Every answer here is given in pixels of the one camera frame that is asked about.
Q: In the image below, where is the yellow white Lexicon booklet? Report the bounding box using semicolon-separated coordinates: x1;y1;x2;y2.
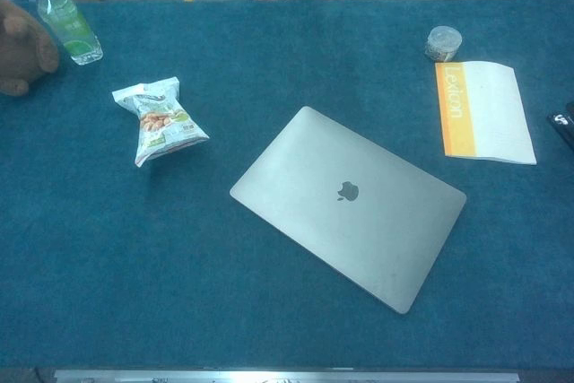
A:
434;60;538;166

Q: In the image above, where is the aluminium profile rail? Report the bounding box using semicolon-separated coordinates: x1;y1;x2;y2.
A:
53;369;521;383

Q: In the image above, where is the silver Apple laptop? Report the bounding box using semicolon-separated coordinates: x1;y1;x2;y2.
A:
229;106;468;315

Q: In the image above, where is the black device with white print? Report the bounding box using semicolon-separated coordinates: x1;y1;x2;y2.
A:
545;101;574;153

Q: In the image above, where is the clear green-label water bottle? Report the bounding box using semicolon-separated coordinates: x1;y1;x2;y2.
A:
26;0;104;66

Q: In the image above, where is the blue felt table cloth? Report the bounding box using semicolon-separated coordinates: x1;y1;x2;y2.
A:
0;0;574;370

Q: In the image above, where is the brown plush toy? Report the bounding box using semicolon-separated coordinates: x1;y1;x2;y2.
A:
0;0;61;97

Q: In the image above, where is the clear lidded plastic jar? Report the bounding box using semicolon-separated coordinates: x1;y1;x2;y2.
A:
424;25;463;63

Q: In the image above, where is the white peanut snack bag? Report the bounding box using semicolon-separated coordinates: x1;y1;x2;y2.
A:
111;76;211;168

